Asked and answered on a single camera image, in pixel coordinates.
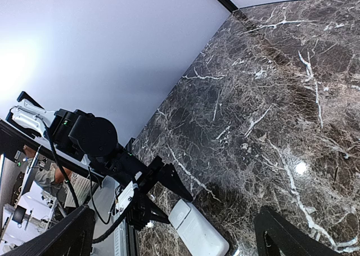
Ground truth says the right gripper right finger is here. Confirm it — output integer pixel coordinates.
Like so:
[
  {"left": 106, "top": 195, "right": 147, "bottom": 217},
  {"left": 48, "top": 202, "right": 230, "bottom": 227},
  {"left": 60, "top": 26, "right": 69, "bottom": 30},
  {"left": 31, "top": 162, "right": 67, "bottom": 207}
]
[{"left": 254, "top": 205, "right": 339, "bottom": 256}]

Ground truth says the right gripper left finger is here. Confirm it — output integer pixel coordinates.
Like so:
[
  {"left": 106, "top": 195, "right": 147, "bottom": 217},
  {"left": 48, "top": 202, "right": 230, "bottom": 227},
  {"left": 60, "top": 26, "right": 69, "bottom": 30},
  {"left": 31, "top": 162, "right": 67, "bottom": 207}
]
[{"left": 5, "top": 205, "right": 95, "bottom": 256}]

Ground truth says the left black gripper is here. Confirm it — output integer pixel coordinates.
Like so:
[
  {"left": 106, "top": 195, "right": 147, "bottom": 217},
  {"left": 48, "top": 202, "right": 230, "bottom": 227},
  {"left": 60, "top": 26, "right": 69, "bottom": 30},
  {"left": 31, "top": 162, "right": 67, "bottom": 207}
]
[{"left": 123, "top": 154, "right": 193, "bottom": 230}]

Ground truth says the white remote control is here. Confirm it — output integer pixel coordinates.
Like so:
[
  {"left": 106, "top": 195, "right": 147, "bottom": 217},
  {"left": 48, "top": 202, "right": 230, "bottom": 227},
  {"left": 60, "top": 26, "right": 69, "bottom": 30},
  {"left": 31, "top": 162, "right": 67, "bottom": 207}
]
[{"left": 168, "top": 199, "right": 230, "bottom": 256}]

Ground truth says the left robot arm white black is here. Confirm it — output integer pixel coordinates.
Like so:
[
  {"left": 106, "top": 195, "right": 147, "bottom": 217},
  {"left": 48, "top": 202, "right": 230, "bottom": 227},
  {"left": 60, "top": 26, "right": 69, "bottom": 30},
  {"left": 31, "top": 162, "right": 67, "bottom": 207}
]
[{"left": 6, "top": 92, "right": 193, "bottom": 230}]

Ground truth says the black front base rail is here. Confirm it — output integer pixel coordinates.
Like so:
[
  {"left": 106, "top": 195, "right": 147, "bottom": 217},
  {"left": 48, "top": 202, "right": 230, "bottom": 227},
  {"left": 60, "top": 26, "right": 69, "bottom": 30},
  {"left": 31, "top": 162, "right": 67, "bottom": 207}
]
[{"left": 0, "top": 119, "right": 141, "bottom": 256}]

